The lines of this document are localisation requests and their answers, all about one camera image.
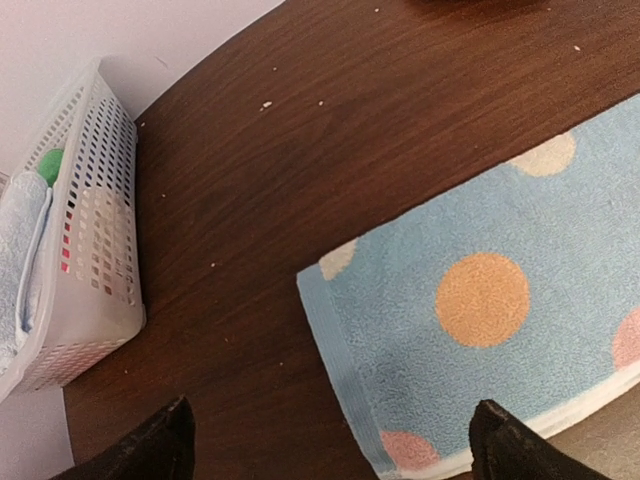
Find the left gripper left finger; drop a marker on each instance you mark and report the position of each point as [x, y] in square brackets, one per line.
[161, 447]

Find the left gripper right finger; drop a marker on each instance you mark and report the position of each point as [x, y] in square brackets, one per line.
[505, 448]

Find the blue polka dot towel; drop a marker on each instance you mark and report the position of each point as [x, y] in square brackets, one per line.
[520, 285]

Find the red floral plate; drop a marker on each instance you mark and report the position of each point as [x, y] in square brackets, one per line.
[480, 2]

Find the white plastic basket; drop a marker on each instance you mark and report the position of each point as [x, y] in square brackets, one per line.
[86, 314]

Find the red rolled towel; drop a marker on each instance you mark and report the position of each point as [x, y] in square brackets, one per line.
[65, 259]

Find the light blue rolled towel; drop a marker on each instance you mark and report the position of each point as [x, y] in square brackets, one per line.
[24, 211]

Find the green rolled towel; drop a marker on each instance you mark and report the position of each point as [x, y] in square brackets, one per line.
[49, 166]

